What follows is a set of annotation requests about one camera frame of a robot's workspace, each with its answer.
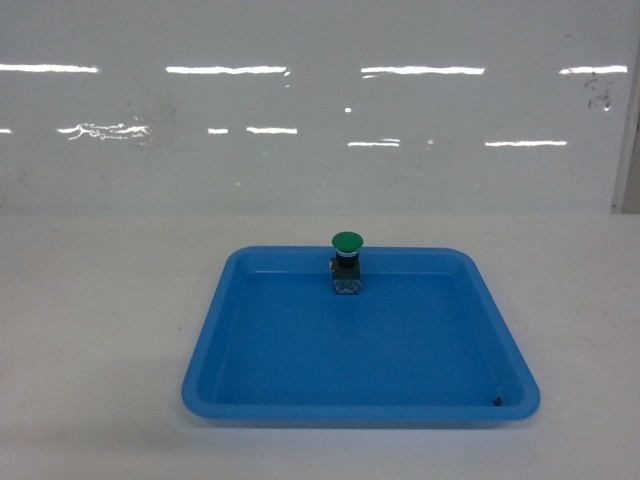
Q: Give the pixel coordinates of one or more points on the blue plastic tray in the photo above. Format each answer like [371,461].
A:
[422,344]

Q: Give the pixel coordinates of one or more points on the green push button switch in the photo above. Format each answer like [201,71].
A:
[345,264]

